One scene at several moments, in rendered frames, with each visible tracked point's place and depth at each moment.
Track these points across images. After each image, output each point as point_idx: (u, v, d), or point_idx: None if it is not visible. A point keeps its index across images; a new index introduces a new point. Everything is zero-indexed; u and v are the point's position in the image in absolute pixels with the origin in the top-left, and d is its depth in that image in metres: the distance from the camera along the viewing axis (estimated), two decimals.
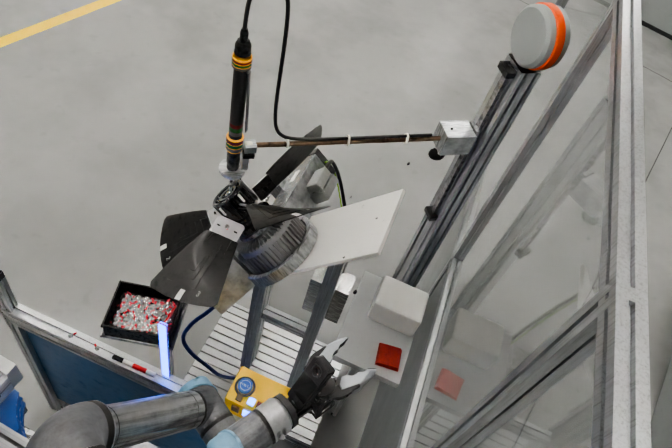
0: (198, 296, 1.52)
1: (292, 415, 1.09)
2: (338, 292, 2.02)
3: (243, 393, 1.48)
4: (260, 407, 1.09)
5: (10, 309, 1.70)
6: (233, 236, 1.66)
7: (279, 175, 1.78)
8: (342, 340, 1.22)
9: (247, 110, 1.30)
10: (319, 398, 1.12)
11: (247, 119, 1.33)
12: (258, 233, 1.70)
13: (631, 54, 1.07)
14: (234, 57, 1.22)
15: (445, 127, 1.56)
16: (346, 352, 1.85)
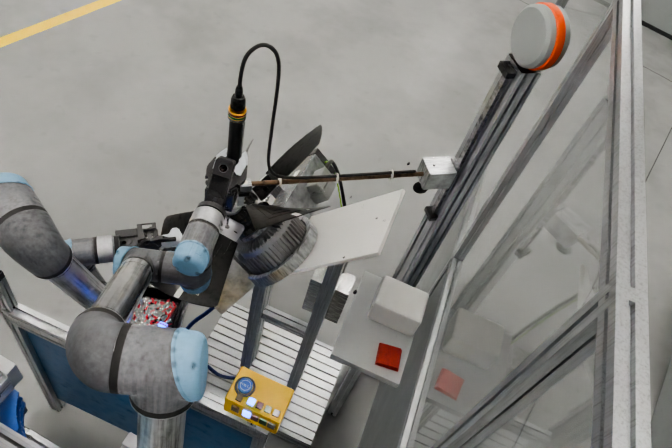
0: (198, 295, 1.52)
1: (221, 209, 1.31)
2: (338, 292, 2.02)
3: (243, 393, 1.48)
4: (194, 216, 1.28)
5: (10, 309, 1.70)
6: (233, 236, 1.66)
7: (279, 175, 1.78)
8: (227, 149, 1.44)
9: (240, 154, 1.42)
10: (231, 190, 1.35)
11: None
12: (258, 233, 1.70)
13: (631, 54, 1.07)
14: (230, 109, 1.33)
15: (428, 164, 1.68)
16: (346, 352, 1.85)
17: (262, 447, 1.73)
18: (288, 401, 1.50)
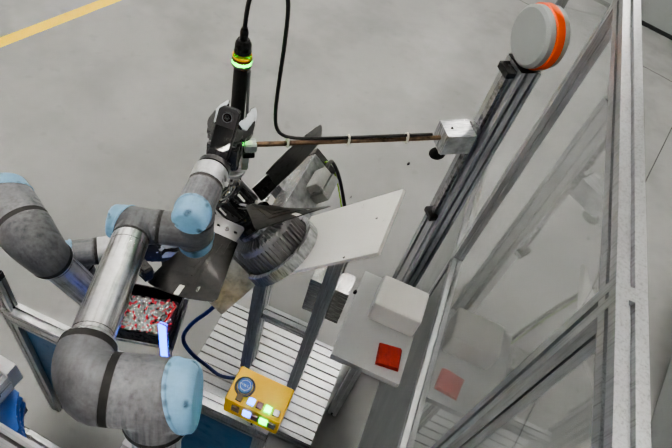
0: (198, 291, 1.50)
1: (224, 163, 1.20)
2: (338, 292, 2.02)
3: (243, 393, 1.48)
4: (195, 170, 1.17)
5: (10, 309, 1.70)
6: (233, 237, 1.66)
7: (279, 175, 1.78)
8: (226, 102, 1.32)
9: (247, 109, 1.30)
10: (235, 144, 1.24)
11: None
12: (258, 233, 1.70)
13: (631, 54, 1.07)
14: (234, 56, 1.22)
15: (446, 127, 1.56)
16: (346, 352, 1.85)
17: (262, 447, 1.73)
18: (288, 401, 1.50)
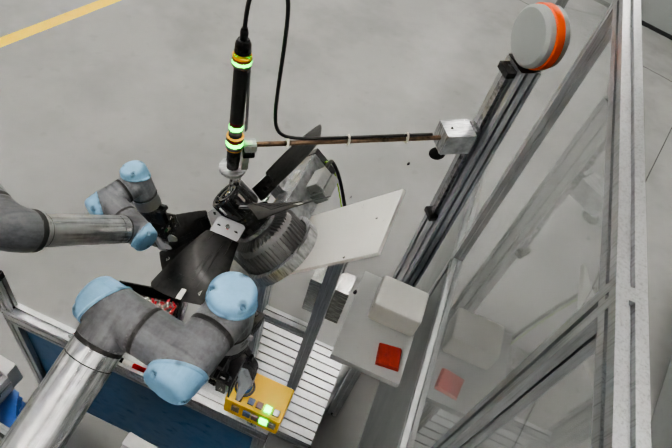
0: (166, 261, 1.83)
1: None
2: (338, 292, 2.02)
3: None
4: None
5: (10, 309, 1.70)
6: None
7: None
8: None
9: (247, 109, 1.30)
10: (247, 347, 1.00)
11: (247, 118, 1.33)
12: (240, 240, 1.75)
13: (631, 54, 1.07)
14: (234, 56, 1.22)
15: (446, 127, 1.56)
16: (346, 352, 1.85)
17: (262, 447, 1.73)
18: (288, 401, 1.50)
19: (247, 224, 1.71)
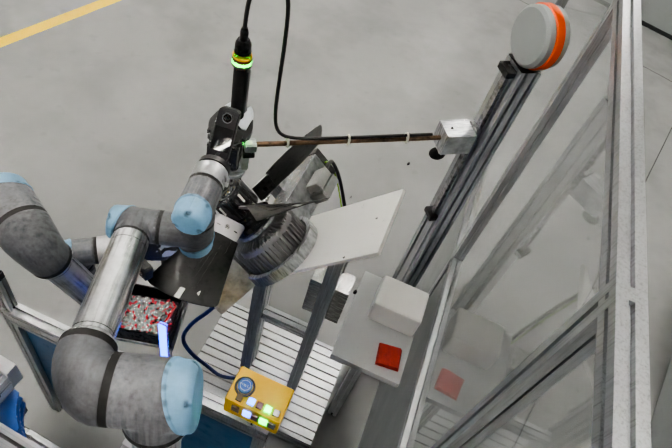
0: (166, 260, 1.84)
1: (224, 164, 1.20)
2: (338, 292, 2.02)
3: (243, 393, 1.48)
4: (195, 170, 1.17)
5: (10, 309, 1.70)
6: None
7: None
8: (231, 103, 1.32)
9: (245, 108, 1.30)
10: (236, 144, 1.24)
11: (244, 117, 1.33)
12: (240, 240, 1.75)
13: (631, 54, 1.07)
14: (234, 56, 1.22)
15: (446, 127, 1.56)
16: (346, 352, 1.85)
17: (262, 447, 1.73)
18: (288, 401, 1.50)
19: (247, 224, 1.71)
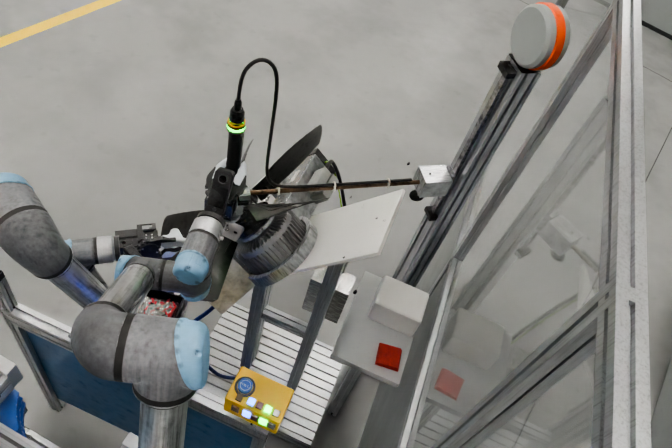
0: None
1: (220, 219, 1.34)
2: (338, 292, 2.02)
3: (243, 393, 1.48)
4: (194, 226, 1.31)
5: (10, 309, 1.70)
6: None
7: None
8: (226, 159, 1.47)
9: (239, 164, 1.44)
10: (230, 200, 1.38)
11: None
12: (240, 240, 1.75)
13: (631, 54, 1.07)
14: (229, 121, 1.36)
15: (424, 172, 1.70)
16: (346, 352, 1.85)
17: (262, 447, 1.73)
18: (288, 401, 1.50)
19: (247, 224, 1.71)
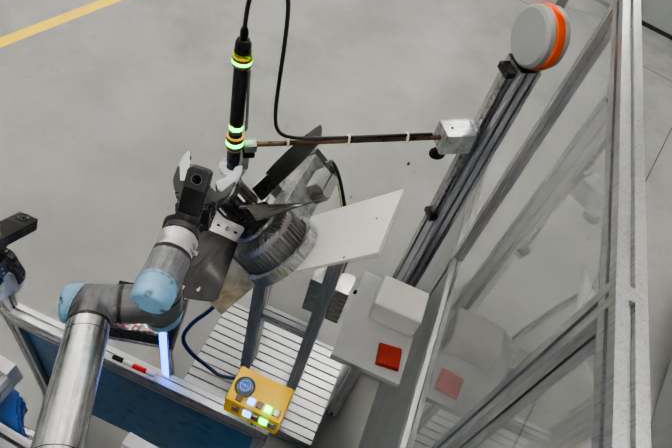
0: None
1: (193, 230, 1.07)
2: (338, 292, 2.02)
3: (243, 393, 1.48)
4: (160, 239, 1.04)
5: (10, 309, 1.70)
6: None
7: None
8: (188, 154, 1.19)
9: (247, 109, 1.30)
10: (207, 206, 1.11)
11: (247, 118, 1.32)
12: (240, 240, 1.75)
13: (631, 54, 1.07)
14: (234, 56, 1.22)
15: (446, 126, 1.56)
16: (346, 352, 1.85)
17: (262, 447, 1.73)
18: (288, 401, 1.50)
19: (247, 224, 1.71)
